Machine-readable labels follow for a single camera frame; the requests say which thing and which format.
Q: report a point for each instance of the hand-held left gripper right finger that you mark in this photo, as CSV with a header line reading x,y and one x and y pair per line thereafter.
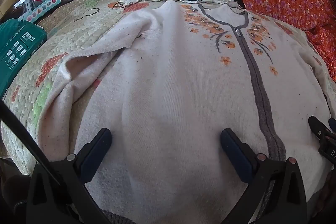
x,y
233,150

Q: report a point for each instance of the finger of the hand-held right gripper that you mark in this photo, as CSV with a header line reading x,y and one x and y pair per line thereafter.
x,y
332,124
316,128

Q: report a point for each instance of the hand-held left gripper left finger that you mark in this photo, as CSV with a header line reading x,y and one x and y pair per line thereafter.
x,y
99,144

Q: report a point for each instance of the white embroidered knit sweater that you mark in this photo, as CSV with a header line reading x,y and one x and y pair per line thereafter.
x,y
170,95

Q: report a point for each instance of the quilted cream bedspread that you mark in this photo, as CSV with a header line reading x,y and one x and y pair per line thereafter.
x,y
78,37

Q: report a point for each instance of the green packet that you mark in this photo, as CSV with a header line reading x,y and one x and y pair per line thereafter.
x,y
15,50

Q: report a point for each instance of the pastel patterned box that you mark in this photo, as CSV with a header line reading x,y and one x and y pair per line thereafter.
x,y
39,10

